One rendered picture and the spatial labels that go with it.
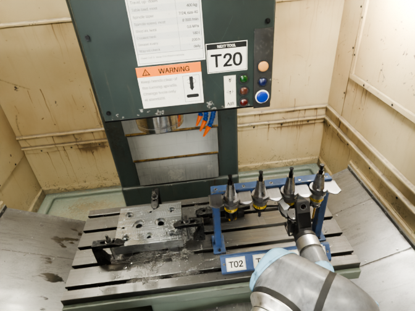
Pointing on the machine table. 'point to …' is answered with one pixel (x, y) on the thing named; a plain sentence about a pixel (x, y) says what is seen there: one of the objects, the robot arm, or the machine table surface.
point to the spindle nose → (160, 124)
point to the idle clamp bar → (220, 212)
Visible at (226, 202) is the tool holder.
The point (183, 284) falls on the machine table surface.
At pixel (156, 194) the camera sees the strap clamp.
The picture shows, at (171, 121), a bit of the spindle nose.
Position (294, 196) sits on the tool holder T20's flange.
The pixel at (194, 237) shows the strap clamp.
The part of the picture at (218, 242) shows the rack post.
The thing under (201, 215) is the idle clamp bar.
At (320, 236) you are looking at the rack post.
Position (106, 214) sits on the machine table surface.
